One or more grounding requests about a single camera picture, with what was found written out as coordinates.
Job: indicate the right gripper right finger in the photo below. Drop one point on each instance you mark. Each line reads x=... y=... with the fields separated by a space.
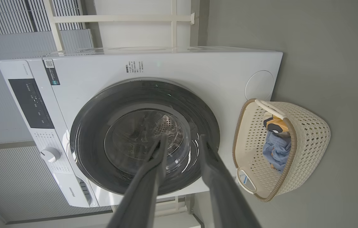
x=226 y=196

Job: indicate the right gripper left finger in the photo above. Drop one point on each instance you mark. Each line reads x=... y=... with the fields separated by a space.
x=144 y=190

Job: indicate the dark round washer door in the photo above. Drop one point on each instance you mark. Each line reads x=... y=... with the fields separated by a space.
x=96 y=126

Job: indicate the cream orange black garment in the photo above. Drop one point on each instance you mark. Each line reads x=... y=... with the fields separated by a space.
x=275 y=124

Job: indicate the white washing machine dial knob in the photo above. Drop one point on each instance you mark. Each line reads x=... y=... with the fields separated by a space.
x=50 y=154

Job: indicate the white front-load washing machine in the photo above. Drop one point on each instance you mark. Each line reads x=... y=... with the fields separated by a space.
x=198 y=69

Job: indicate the dark washing machine display panel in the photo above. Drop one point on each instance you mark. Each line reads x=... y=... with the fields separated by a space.
x=32 y=103

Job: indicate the blue energy label sticker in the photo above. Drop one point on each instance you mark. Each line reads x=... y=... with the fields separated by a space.
x=243 y=180

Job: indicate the white detergent drawer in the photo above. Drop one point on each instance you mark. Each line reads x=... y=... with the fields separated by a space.
x=71 y=190

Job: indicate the cream perforated laundry basket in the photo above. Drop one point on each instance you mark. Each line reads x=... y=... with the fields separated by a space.
x=308 y=133

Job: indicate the round white filter cover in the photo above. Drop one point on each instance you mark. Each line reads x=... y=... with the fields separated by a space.
x=259 y=85

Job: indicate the black QR code sticker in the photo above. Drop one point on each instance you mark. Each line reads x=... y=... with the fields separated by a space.
x=52 y=72

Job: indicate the white metal rack frame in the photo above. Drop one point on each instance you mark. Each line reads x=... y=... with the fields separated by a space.
x=119 y=18

